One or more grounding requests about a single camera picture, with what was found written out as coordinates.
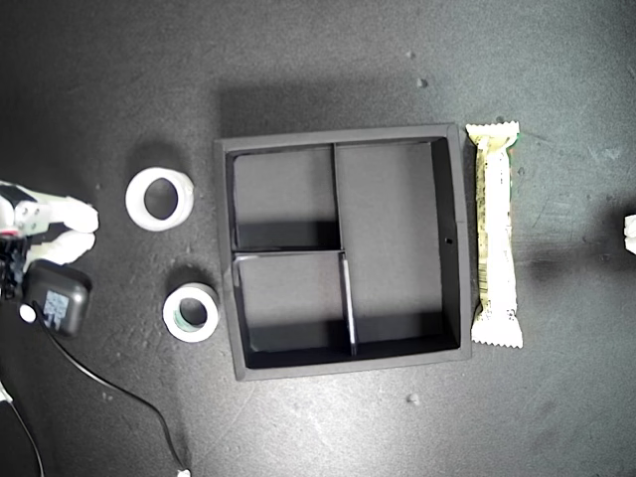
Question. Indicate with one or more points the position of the black tray with wells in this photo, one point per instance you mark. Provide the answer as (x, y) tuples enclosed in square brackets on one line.
[(387, 223)]

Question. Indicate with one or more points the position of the small white tape roll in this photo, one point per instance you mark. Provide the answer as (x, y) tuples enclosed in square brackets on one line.
[(171, 318)]

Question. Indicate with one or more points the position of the large white tape roll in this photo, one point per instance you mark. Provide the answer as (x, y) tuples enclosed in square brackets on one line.
[(134, 204)]

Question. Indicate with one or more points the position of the snack bar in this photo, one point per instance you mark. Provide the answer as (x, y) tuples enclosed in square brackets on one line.
[(494, 223)]

